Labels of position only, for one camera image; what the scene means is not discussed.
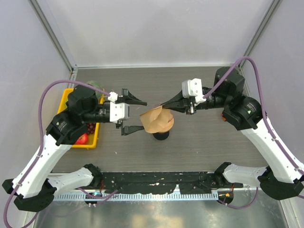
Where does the brown paper coffee filter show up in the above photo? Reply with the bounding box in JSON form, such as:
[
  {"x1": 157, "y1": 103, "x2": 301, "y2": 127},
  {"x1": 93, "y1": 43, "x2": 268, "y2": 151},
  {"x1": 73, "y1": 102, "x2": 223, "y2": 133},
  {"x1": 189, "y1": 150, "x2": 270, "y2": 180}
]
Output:
[{"x1": 140, "y1": 106, "x2": 174, "y2": 134}]

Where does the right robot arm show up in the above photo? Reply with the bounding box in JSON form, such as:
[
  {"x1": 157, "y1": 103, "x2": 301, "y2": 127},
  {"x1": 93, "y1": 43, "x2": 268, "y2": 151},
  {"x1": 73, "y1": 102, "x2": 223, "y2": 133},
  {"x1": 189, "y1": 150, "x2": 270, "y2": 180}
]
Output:
[{"x1": 162, "y1": 67, "x2": 304, "y2": 200}]

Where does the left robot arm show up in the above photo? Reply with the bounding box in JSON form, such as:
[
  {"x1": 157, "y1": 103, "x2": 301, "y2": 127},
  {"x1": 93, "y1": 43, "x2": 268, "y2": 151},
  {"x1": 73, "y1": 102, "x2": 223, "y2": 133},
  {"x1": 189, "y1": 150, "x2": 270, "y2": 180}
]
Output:
[{"x1": 2, "y1": 84, "x2": 147, "y2": 212}]

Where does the dark red coffee server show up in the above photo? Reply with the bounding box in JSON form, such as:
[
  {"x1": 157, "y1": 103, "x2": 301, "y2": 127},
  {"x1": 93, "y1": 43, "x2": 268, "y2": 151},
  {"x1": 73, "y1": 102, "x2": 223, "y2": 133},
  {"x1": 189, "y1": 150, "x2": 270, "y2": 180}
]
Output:
[{"x1": 152, "y1": 131, "x2": 170, "y2": 141}]

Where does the purple grape bunch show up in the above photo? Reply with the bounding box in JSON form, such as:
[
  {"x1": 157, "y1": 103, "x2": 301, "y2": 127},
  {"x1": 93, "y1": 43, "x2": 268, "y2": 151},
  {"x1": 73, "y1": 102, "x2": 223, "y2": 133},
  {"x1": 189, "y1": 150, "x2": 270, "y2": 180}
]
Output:
[{"x1": 86, "y1": 123, "x2": 96, "y2": 134}]

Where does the yellow plastic tray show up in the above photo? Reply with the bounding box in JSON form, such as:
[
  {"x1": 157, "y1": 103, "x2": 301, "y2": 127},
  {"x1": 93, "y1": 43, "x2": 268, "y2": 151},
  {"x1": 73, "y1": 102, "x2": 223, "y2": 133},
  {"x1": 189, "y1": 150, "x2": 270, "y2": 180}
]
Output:
[{"x1": 57, "y1": 88, "x2": 100, "y2": 150}]

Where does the green netted melon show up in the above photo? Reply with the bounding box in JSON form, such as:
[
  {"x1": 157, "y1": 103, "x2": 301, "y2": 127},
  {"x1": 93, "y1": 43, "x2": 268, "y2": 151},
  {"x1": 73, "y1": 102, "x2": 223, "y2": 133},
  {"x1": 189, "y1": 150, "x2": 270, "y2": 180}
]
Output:
[{"x1": 87, "y1": 80, "x2": 104, "y2": 99}]

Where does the red apple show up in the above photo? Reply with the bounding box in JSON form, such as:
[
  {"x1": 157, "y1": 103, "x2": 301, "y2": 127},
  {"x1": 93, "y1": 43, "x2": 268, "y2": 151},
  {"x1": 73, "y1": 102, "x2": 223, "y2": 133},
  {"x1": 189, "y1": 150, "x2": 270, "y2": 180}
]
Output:
[{"x1": 75, "y1": 133, "x2": 88, "y2": 145}]

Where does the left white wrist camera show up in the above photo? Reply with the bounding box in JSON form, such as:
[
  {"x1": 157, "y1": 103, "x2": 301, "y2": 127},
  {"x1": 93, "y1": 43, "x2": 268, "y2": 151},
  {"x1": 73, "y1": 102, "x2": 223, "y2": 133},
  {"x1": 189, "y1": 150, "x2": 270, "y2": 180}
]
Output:
[{"x1": 108, "y1": 92, "x2": 130, "y2": 124}]

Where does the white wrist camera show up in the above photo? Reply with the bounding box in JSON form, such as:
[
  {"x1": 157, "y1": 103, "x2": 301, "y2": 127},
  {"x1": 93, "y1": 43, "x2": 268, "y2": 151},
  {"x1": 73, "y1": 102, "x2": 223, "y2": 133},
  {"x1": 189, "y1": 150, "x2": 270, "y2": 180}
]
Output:
[
  {"x1": 182, "y1": 78, "x2": 206, "y2": 104},
  {"x1": 108, "y1": 92, "x2": 130, "y2": 124}
]

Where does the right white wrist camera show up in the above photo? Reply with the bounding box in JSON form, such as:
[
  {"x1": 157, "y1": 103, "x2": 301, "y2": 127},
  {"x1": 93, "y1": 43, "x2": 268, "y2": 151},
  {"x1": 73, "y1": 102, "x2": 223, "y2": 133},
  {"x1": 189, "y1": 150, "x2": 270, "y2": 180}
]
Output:
[{"x1": 182, "y1": 78, "x2": 206, "y2": 104}]

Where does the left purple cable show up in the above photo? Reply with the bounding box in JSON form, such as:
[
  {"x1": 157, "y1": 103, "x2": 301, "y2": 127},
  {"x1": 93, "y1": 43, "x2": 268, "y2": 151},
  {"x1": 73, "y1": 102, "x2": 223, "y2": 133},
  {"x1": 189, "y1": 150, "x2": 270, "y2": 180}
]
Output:
[{"x1": 4, "y1": 80, "x2": 123, "y2": 228}]

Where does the purple cable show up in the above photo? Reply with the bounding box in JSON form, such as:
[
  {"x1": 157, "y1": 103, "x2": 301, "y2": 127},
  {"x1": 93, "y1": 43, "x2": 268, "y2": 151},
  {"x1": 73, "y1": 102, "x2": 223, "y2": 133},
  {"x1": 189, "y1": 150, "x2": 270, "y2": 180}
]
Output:
[
  {"x1": 4, "y1": 80, "x2": 123, "y2": 228},
  {"x1": 203, "y1": 56, "x2": 304, "y2": 209}
]

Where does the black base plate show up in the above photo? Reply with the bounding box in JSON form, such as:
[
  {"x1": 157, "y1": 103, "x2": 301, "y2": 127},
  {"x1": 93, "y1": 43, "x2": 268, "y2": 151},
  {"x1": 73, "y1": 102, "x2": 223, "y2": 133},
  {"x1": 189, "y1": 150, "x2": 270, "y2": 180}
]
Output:
[{"x1": 74, "y1": 171, "x2": 244, "y2": 195}]

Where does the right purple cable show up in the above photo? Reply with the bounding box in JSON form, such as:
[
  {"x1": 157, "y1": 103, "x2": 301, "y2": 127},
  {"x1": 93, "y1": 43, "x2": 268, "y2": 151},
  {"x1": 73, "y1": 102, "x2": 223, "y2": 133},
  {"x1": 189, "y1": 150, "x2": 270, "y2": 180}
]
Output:
[{"x1": 203, "y1": 56, "x2": 304, "y2": 209}]

